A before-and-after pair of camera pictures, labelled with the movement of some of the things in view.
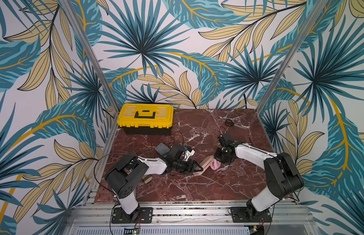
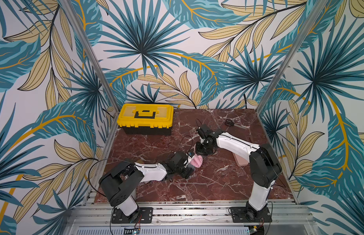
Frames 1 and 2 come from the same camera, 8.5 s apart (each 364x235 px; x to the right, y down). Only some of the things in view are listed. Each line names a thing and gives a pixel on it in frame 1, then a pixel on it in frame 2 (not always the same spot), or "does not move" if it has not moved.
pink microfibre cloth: (215, 164) -> (196, 161)
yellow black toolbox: (146, 119) does not move
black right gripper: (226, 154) -> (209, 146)
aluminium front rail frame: (191, 219) does not move
